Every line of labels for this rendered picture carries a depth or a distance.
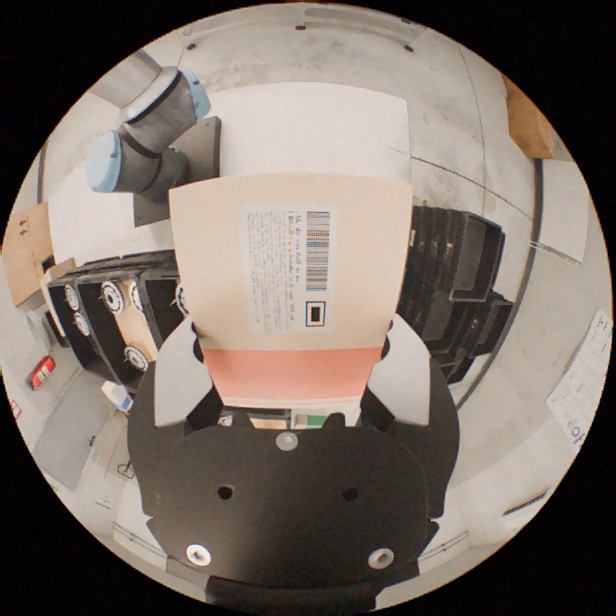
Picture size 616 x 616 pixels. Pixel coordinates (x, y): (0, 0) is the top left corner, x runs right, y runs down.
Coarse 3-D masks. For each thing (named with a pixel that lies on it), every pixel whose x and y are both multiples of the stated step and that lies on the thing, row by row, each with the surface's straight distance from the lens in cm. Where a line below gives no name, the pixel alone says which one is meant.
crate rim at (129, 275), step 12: (84, 276) 62; (96, 276) 54; (108, 276) 49; (120, 276) 46; (132, 276) 43; (144, 300) 43; (84, 312) 68; (144, 312) 45; (96, 336) 70; (156, 348) 50; (108, 360) 74
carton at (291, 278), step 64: (192, 192) 10; (256, 192) 9; (320, 192) 9; (384, 192) 10; (192, 256) 11; (256, 256) 10; (320, 256) 9; (384, 256) 10; (192, 320) 12; (256, 320) 11; (320, 320) 11; (384, 320) 12; (256, 384) 15; (320, 384) 14
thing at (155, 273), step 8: (144, 272) 40; (152, 272) 39; (160, 272) 38; (168, 272) 36; (176, 272) 36; (144, 280) 41; (144, 288) 42; (144, 296) 43; (152, 304) 43; (152, 312) 43; (152, 320) 44; (160, 336) 46; (160, 344) 48; (224, 408) 58; (288, 408) 52; (264, 416) 57; (272, 416) 56; (280, 416) 56; (288, 416) 56
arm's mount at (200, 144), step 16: (192, 128) 59; (208, 128) 57; (176, 144) 60; (192, 144) 57; (208, 144) 55; (192, 160) 55; (208, 160) 53; (192, 176) 54; (208, 176) 52; (144, 208) 62; (160, 208) 58; (144, 224) 61
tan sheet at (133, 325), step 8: (128, 288) 61; (128, 312) 66; (136, 312) 63; (120, 320) 72; (128, 320) 68; (136, 320) 65; (144, 320) 63; (120, 328) 75; (128, 328) 71; (136, 328) 68; (144, 328) 65; (128, 336) 74; (136, 336) 70; (144, 336) 67; (144, 344) 70; (152, 344) 67; (152, 352) 70; (152, 360) 73
